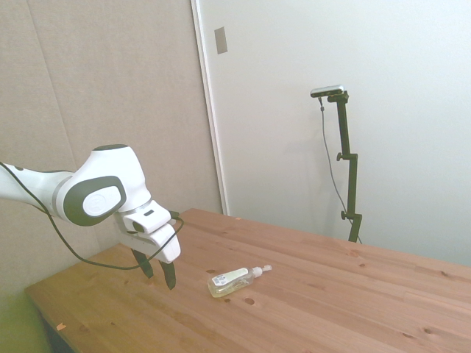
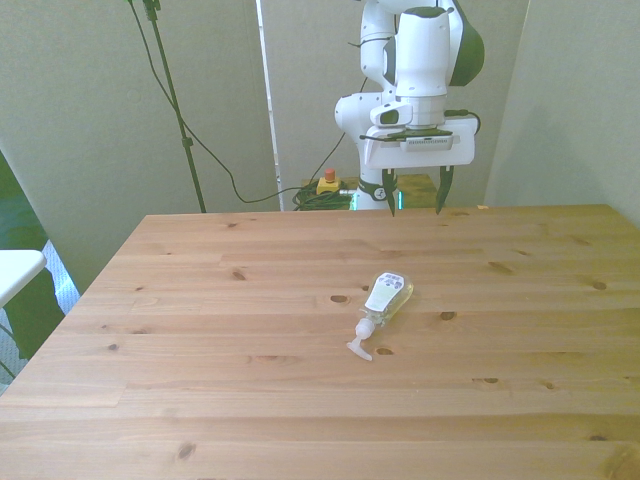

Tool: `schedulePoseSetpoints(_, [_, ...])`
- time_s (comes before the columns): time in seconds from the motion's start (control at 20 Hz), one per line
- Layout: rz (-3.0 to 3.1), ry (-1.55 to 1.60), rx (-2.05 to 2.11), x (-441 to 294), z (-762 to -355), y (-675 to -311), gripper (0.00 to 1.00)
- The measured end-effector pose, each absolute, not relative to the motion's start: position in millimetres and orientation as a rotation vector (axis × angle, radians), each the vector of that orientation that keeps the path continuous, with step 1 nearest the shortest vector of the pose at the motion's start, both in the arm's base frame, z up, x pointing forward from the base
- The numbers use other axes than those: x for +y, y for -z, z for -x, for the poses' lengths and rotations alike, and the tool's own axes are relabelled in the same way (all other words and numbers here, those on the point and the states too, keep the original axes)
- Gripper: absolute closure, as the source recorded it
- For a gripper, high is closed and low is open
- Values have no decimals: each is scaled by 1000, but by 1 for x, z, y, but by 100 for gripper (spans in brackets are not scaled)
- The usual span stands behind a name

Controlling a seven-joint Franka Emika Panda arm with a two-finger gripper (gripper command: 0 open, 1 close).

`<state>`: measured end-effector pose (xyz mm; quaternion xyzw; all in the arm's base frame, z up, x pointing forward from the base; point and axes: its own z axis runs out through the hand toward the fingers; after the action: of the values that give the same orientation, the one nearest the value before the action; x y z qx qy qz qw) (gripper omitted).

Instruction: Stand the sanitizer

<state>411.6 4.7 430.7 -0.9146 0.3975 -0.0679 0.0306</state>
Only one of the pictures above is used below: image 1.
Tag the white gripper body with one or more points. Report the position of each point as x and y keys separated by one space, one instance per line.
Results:
x=165 y=244

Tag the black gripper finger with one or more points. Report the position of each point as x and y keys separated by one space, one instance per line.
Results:
x=145 y=266
x=170 y=276

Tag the clear hand sanitizer pump bottle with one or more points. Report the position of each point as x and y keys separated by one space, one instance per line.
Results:
x=228 y=285

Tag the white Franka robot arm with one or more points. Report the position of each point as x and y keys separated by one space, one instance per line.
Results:
x=110 y=169

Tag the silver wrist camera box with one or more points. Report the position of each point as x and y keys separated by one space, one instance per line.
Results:
x=151 y=220

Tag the white door frame trim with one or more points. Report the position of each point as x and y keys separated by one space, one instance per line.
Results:
x=210 y=110

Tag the black articulated camera stand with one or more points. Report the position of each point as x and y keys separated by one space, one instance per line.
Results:
x=346 y=139

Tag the grey wall plate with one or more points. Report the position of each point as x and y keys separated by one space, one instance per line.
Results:
x=221 y=40

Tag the silver camera on stand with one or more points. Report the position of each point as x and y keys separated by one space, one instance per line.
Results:
x=327 y=90

